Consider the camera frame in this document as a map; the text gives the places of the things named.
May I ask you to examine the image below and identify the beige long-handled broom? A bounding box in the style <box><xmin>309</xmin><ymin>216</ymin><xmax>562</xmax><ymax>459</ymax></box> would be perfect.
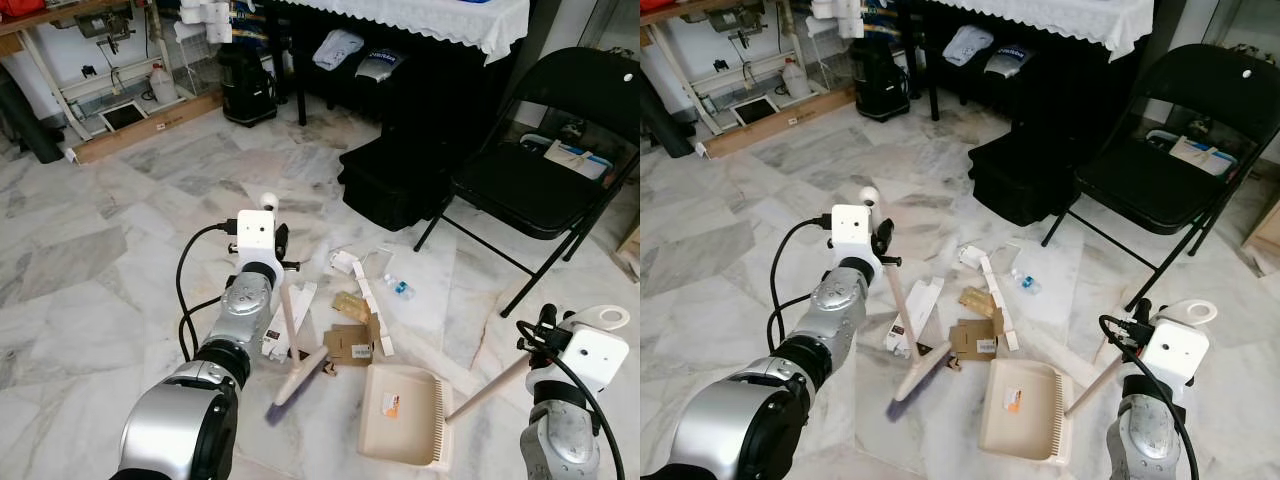
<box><xmin>257</xmin><ymin>188</ymin><xmax>348</xmax><ymax>429</ymax></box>
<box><xmin>858</xmin><ymin>185</ymin><xmax>955</xmax><ymax>419</ymax></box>

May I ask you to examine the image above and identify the beige long-handled dustpan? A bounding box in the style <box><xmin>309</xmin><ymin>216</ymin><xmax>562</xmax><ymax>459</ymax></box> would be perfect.
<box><xmin>978</xmin><ymin>298</ymin><xmax>1219</xmax><ymax>469</ymax></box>
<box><xmin>358</xmin><ymin>305</ymin><xmax>633</xmax><ymax>474</ymax></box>

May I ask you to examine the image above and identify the long white carton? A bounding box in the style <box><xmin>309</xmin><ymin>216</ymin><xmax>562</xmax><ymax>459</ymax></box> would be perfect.
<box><xmin>261</xmin><ymin>281</ymin><xmax>320</xmax><ymax>364</ymax></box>
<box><xmin>884</xmin><ymin>277</ymin><xmax>946</xmax><ymax>359</ymax></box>

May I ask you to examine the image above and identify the long white cardboard strip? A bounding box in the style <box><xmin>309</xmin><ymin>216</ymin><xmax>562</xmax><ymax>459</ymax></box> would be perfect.
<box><xmin>978</xmin><ymin>245</ymin><xmax>1021</xmax><ymax>353</ymax></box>
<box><xmin>354</xmin><ymin>254</ymin><xmax>397</xmax><ymax>359</ymax></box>

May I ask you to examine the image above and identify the plain cardboard box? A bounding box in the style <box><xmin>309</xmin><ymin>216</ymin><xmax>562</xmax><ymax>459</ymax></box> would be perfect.
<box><xmin>618</xmin><ymin>224</ymin><xmax>641</xmax><ymax>279</ymax></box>
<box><xmin>1243</xmin><ymin>192</ymin><xmax>1280</xmax><ymax>263</ymax></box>

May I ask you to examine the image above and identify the brown open cardboard box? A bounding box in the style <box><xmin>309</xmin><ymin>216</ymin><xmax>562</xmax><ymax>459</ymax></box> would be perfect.
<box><xmin>948</xmin><ymin>315</ymin><xmax>1001</xmax><ymax>361</ymax></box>
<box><xmin>321</xmin><ymin>318</ymin><xmax>383</xmax><ymax>367</ymax></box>

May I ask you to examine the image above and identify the black folding chair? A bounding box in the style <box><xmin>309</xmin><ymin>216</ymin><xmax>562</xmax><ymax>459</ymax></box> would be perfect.
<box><xmin>412</xmin><ymin>46</ymin><xmax>641</xmax><ymax>319</ymax></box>
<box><xmin>1040</xmin><ymin>42</ymin><xmax>1280</xmax><ymax>313</ymax></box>

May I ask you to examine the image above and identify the black fabric bag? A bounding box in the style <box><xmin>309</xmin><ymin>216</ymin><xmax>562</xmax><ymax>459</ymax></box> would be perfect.
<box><xmin>967</xmin><ymin>125</ymin><xmax>1111</xmax><ymax>227</ymax></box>
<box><xmin>337</xmin><ymin>128</ymin><xmax>483</xmax><ymax>233</ymax></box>

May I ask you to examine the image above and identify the black canister appliance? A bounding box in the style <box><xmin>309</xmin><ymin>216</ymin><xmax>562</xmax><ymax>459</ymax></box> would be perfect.
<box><xmin>217</xmin><ymin>44</ymin><xmax>280</xmax><ymax>129</ymax></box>
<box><xmin>850</xmin><ymin>40</ymin><xmax>913</xmax><ymax>123</ymax></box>

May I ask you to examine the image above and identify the long brown cardboard box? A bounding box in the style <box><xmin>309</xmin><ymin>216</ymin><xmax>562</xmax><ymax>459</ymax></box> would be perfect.
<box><xmin>703</xmin><ymin>88</ymin><xmax>857</xmax><ymax>159</ymax></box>
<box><xmin>73</xmin><ymin>92</ymin><xmax>224</xmax><ymax>165</ymax></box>

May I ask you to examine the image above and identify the black table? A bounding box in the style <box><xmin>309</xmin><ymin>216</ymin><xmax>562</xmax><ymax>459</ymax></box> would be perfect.
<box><xmin>895</xmin><ymin>0</ymin><xmax>1176</xmax><ymax>126</ymax></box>
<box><xmin>262</xmin><ymin>0</ymin><xmax>549</xmax><ymax>129</ymax></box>

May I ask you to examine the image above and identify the white box with blue print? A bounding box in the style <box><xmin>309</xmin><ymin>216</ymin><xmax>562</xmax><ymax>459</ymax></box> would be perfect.
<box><xmin>543</xmin><ymin>139</ymin><xmax>612</xmax><ymax>184</ymax></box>
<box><xmin>1168</xmin><ymin>135</ymin><xmax>1236</xmax><ymax>178</ymax></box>

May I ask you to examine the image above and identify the white plastic jug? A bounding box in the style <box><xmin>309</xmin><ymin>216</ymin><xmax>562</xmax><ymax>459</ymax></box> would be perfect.
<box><xmin>781</xmin><ymin>57</ymin><xmax>813</xmax><ymax>99</ymax></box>
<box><xmin>147</xmin><ymin>62</ymin><xmax>180</xmax><ymax>105</ymax></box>

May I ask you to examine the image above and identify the white framed tablet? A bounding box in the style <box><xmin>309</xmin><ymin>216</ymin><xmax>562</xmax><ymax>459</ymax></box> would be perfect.
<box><xmin>97</xmin><ymin>100</ymin><xmax>152</xmax><ymax>134</ymax></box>
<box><xmin>731</xmin><ymin>96</ymin><xmax>783</xmax><ymax>128</ymax></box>

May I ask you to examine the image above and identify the silver blue printed bag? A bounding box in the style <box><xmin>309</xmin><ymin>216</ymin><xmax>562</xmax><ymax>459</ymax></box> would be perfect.
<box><xmin>357</xmin><ymin>48</ymin><xmax>404</xmax><ymax>87</ymax></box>
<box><xmin>985</xmin><ymin>44</ymin><xmax>1031</xmax><ymax>81</ymax></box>

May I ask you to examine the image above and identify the white folded garment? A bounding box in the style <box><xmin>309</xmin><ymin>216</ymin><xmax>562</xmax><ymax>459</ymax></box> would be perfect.
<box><xmin>942</xmin><ymin>25</ymin><xmax>997</xmax><ymax>68</ymax></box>
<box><xmin>311</xmin><ymin>29</ymin><xmax>367</xmax><ymax>72</ymax></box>

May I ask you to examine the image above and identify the black rolled mat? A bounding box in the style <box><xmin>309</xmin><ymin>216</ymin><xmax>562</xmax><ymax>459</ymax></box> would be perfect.
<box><xmin>640</xmin><ymin>70</ymin><xmax>693</xmax><ymax>159</ymax></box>
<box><xmin>0</xmin><ymin>68</ymin><xmax>64</xmax><ymax>165</ymax></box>

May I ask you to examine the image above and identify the white paper rolls pack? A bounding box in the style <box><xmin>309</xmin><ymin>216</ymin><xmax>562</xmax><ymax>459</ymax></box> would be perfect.
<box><xmin>811</xmin><ymin>0</ymin><xmax>866</xmax><ymax>39</ymax></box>
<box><xmin>177</xmin><ymin>0</ymin><xmax>234</xmax><ymax>44</ymax></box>

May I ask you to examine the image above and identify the white metal rack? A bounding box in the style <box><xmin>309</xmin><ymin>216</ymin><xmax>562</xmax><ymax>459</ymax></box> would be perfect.
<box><xmin>648</xmin><ymin>12</ymin><xmax>851</xmax><ymax>136</ymax></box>
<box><xmin>18</xmin><ymin>15</ymin><xmax>216</xmax><ymax>141</ymax></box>

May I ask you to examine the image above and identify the white lace tablecloth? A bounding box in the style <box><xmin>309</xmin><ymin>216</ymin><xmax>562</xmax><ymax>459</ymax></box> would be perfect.
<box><xmin>895</xmin><ymin>0</ymin><xmax>1156</xmax><ymax>63</ymax></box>
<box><xmin>262</xmin><ymin>0</ymin><xmax>531</xmax><ymax>67</ymax></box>

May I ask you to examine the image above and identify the wooden workbench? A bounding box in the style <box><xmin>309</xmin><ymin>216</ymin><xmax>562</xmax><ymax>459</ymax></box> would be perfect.
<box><xmin>0</xmin><ymin>0</ymin><xmax>136</xmax><ymax>56</ymax></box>

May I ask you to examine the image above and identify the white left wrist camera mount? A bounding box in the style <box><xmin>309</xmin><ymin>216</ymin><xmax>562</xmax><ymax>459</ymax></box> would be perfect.
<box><xmin>234</xmin><ymin>208</ymin><xmax>280</xmax><ymax>269</ymax></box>
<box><xmin>831</xmin><ymin>204</ymin><xmax>873</xmax><ymax>263</ymax></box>

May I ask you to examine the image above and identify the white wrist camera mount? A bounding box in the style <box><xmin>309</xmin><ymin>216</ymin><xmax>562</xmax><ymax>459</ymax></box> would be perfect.
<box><xmin>234</xmin><ymin>208</ymin><xmax>280</xmax><ymax>269</ymax></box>
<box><xmin>831</xmin><ymin>204</ymin><xmax>873</xmax><ymax>263</ymax></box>
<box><xmin>1140</xmin><ymin>318</ymin><xmax>1211</xmax><ymax>381</ymax></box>
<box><xmin>558</xmin><ymin>322</ymin><xmax>631</xmax><ymax>389</ymax></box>

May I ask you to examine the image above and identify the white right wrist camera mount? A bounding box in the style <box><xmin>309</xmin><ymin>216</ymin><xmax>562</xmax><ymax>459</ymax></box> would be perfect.
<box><xmin>558</xmin><ymin>322</ymin><xmax>631</xmax><ymax>389</ymax></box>
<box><xmin>1140</xmin><ymin>318</ymin><xmax>1211</xmax><ymax>381</ymax></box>

